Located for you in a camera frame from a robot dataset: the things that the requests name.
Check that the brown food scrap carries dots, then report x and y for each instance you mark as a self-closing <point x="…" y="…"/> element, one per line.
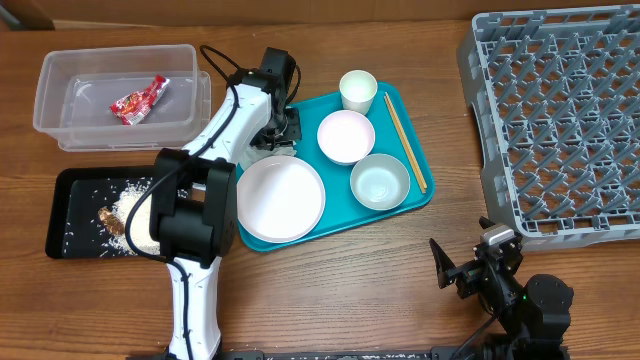
<point x="112" y="224"/>

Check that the clear plastic bin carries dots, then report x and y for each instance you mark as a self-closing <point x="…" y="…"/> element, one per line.
<point x="76" y="89"/>

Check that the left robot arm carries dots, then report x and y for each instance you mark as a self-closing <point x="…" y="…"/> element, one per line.
<point x="193" y="214"/>

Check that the teal serving tray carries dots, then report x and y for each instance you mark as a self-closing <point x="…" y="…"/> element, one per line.
<point x="342" y="210"/>

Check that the white round plate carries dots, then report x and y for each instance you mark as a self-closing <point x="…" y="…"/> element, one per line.
<point x="280" y="199"/>

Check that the grey dishwasher rack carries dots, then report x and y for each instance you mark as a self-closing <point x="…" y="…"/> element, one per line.
<point x="555" y="94"/>

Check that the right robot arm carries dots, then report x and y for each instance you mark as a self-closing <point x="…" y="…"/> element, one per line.
<point x="526" y="321"/>

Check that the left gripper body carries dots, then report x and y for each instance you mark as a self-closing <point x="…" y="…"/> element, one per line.
<point x="283" y="128"/>

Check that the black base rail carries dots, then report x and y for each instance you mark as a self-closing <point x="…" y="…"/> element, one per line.
<point x="340" y="355"/>

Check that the black plastic tray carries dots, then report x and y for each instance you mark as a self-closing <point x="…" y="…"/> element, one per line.
<point x="75" y="229"/>

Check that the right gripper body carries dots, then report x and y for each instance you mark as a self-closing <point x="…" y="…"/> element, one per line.
<point x="499" y="291"/>

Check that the white napkin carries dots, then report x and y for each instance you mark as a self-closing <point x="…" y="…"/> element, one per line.
<point x="253" y="155"/>

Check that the grey bowl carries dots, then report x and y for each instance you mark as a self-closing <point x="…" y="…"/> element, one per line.
<point x="380" y="182"/>

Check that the pink bowl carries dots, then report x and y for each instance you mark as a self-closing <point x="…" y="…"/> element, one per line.
<point x="345" y="137"/>

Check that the white paper cup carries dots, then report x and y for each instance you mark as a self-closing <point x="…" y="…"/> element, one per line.
<point x="358" y="89"/>

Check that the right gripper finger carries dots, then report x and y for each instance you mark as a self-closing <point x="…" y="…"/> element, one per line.
<point x="485" y="223"/>
<point x="444" y="265"/>

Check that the red snack wrapper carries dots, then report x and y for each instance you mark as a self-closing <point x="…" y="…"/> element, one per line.
<point x="133" y="108"/>

